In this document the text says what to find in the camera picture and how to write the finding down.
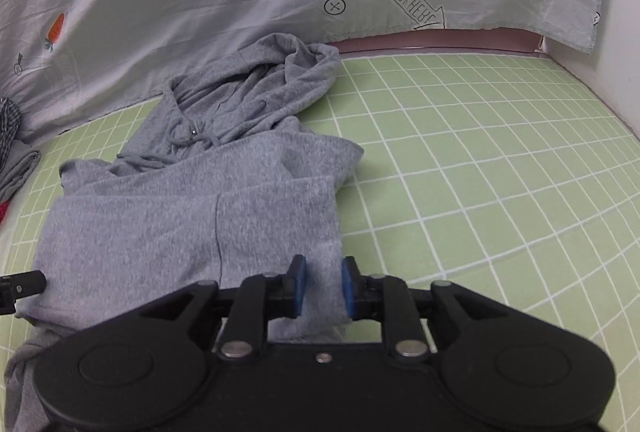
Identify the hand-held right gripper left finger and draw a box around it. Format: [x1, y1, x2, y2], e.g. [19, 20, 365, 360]
[137, 254, 307, 360]

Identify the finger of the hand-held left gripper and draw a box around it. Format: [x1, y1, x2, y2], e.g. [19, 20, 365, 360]
[0, 269, 47, 315]

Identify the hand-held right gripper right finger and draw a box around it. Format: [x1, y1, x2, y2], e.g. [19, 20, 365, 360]
[341, 256, 506, 360]

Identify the grey zip hoodie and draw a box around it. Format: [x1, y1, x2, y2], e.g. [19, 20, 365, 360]
[5, 32, 366, 432]

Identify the folded grey garment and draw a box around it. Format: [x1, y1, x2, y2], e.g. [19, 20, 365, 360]
[0, 140, 43, 204]

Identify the folded plaid shirt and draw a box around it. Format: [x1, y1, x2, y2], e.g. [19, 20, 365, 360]
[0, 97, 23, 159]

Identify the green grid mat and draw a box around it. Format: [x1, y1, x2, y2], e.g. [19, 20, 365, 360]
[0, 51, 640, 432]

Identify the pink board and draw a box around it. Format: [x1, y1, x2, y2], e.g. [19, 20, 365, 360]
[324, 28, 545, 57]

